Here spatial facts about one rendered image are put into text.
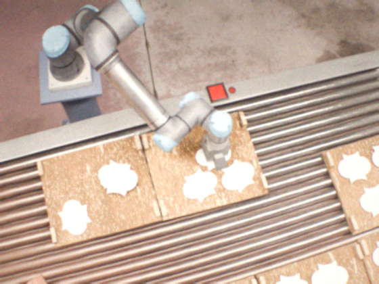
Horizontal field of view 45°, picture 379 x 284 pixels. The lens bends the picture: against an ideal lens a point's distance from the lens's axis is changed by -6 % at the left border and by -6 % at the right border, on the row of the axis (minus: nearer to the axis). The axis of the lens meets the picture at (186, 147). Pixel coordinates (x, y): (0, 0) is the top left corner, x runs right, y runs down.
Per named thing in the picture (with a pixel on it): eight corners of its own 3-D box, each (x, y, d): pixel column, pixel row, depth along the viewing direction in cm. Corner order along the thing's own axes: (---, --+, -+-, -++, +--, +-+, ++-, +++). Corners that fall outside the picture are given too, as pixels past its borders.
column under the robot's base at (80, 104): (62, 121, 291) (26, 42, 210) (122, 111, 295) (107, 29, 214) (67, 179, 278) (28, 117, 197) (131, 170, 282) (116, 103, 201)
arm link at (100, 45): (70, 38, 142) (172, 155, 155) (96, 15, 145) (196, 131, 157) (65, 44, 153) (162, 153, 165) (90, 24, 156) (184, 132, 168)
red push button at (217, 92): (208, 88, 199) (208, 87, 198) (221, 85, 200) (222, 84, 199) (212, 101, 197) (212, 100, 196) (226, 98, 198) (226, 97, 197)
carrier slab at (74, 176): (38, 161, 185) (37, 160, 183) (138, 136, 190) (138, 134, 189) (55, 247, 173) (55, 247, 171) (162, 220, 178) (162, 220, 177)
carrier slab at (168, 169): (141, 136, 190) (140, 134, 189) (240, 112, 195) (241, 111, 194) (163, 221, 178) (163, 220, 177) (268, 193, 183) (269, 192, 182)
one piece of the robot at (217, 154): (212, 161, 165) (208, 176, 180) (237, 154, 166) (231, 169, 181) (201, 130, 169) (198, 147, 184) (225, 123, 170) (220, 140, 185)
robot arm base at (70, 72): (47, 57, 204) (41, 45, 194) (80, 47, 205) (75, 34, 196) (53, 86, 198) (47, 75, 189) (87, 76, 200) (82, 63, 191)
